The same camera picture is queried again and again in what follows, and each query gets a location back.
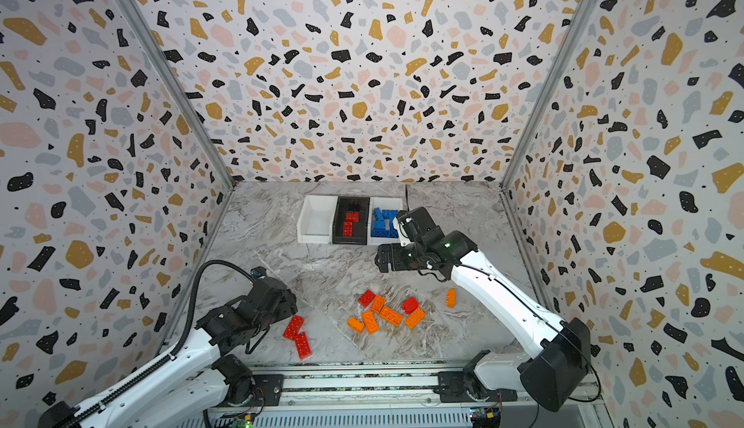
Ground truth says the blue lego brick pair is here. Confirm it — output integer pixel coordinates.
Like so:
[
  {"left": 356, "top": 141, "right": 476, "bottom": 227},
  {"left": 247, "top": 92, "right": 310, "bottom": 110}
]
[{"left": 382, "top": 210, "right": 398, "bottom": 221}]

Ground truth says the red square lego brick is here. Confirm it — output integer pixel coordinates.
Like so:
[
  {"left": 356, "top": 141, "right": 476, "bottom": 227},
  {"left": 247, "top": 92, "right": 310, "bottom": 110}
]
[{"left": 358, "top": 290, "right": 376, "bottom": 309}]

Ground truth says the red lego brick bottom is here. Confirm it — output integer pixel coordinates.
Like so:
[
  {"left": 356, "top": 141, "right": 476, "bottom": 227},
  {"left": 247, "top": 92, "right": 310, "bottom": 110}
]
[{"left": 294, "top": 332, "right": 313, "bottom": 360}]

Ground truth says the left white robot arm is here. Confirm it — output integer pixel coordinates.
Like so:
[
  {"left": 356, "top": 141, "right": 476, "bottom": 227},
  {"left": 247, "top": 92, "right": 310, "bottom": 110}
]
[{"left": 38, "top": 277, "right": 298, "bottom": 427}]

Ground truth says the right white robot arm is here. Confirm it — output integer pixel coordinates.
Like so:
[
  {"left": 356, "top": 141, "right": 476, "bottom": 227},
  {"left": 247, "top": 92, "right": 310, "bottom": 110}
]
[{"left": 375, "top": 231, "right": 593, "bottom": 412}]

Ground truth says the right white bin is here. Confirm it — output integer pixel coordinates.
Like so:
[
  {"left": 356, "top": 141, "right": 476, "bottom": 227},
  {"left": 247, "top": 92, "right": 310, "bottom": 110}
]
[{"left": 367, "top": 197, "right": 404, "bottom": 246}]

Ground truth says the white bin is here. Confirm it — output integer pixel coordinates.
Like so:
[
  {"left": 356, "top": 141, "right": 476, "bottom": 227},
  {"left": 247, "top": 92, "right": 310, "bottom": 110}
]
[
  {"left": 367, "top": 197, "right": 404, "bottom": 246},
  {"left": 296, "top": 195, "right": 338, "bottom": 245}
]

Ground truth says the orange long lego brick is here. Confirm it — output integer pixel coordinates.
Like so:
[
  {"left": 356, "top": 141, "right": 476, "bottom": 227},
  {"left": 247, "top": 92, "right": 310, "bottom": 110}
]
[{"left": 379, "top": 306, "right": 403, "bottom": 327}]

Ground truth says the black middle bin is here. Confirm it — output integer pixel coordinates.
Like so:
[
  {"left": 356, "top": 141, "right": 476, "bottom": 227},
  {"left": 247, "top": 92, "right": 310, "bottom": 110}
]
[{"left": 331, "top": 197, "right": 370, "bottom": 246}]

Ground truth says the small orange lego brick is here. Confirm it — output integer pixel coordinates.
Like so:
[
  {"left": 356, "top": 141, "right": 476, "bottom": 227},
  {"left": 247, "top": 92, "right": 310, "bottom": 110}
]
[{"left": 347, "top": 317, "right": 366, "bottom": 334}]

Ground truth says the left white bin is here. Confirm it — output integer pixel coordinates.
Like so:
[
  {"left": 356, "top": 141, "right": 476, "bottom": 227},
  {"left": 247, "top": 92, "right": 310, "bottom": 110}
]
[{"left": 296, "top": 195, "right": 338, "bottom": 245}]

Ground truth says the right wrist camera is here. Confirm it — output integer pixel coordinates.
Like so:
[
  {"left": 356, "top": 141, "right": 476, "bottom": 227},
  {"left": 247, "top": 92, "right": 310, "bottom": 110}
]
[{"left": 396, "top": 207, "right": 438, "bottom": 241}]

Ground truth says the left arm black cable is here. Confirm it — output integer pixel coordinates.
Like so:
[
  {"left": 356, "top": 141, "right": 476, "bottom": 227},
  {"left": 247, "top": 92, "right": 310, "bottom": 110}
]
[{"left": 167, "top": 258, "right": 257, "bottom": 359}]

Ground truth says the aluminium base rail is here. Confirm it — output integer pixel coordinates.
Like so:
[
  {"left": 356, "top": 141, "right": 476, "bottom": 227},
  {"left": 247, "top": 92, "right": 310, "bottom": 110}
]
[{"left": 157, "top": 362, "right": 612, "bottom": 427}]

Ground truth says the left corner aluminium post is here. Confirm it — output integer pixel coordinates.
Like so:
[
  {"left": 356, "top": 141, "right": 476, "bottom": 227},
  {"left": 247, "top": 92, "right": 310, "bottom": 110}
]
[{"left": 114, "top": 0, "right": 234, "bottom": 192}]

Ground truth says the corner aluminium post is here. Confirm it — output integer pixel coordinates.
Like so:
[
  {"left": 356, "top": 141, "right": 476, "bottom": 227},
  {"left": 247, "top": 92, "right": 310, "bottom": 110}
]
[
  {"left": 114, "top": 0, "right": 234, "bottom": 192},
  {"left": 501, "top": 0, "right": 599, "bottom": 190}
]

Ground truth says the right corner aluminium post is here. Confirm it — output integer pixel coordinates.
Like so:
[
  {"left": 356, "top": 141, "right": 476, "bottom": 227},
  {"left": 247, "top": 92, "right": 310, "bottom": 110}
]
[{"left": 501, "top": 0, "right": 599, "bottom": 190}]

